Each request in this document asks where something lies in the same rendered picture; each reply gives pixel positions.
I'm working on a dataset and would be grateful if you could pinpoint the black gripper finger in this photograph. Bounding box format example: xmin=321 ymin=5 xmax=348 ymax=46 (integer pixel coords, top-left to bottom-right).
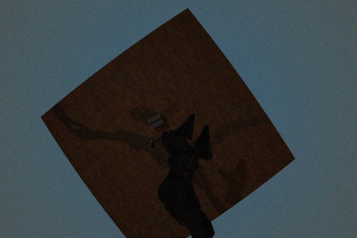
xmin=193 ymin=125 xmax=212 ymax=151
xmin=169 ymin=114 xmax=195 ymax=140

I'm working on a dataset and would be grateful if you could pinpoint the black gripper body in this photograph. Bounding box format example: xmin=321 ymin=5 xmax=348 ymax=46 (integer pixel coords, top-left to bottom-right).
xmin=161 ymin=131 xmax=213 ymax=176

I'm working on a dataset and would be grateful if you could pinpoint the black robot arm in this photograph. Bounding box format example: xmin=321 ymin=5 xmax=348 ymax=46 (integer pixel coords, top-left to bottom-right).
xmin=158 ymin=143 xmax=215 ymax=238

